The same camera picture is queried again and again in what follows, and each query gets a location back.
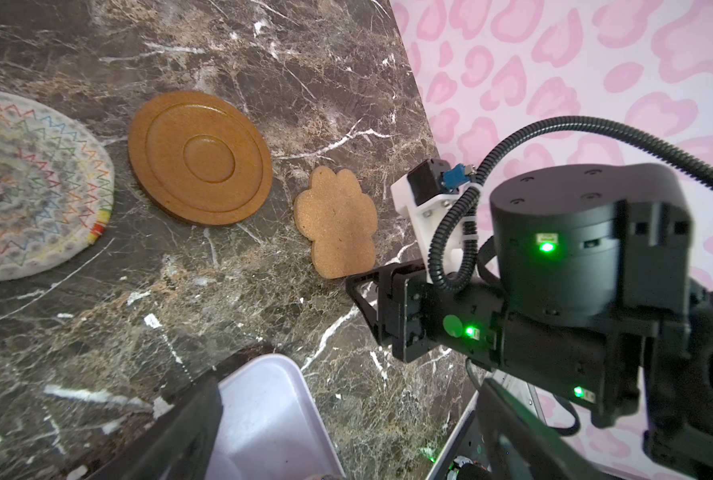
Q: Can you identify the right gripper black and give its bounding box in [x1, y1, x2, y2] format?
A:
[346, 260, 501, 364]

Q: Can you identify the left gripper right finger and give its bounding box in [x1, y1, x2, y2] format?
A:
[477, 378, 606, 479]

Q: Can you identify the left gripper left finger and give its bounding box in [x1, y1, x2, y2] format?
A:
[90, 376, 222, 479]

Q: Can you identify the cork paw shaped coaster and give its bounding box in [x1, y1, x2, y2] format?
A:
[294, 166, 378, 279]

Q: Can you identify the brown wooden round coaster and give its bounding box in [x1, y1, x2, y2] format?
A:
[128, 91, 272, 226]

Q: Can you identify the white woven round coaster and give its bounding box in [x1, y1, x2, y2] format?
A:
[0, 92, 114, 281]

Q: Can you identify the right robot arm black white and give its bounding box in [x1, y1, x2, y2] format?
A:
[346, 164, 713, 479]

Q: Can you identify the lavender serving tray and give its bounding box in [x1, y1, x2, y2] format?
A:
[206, 354, 346, 480]

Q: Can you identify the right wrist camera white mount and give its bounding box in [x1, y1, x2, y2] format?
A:
[392, 159, 479, 292]

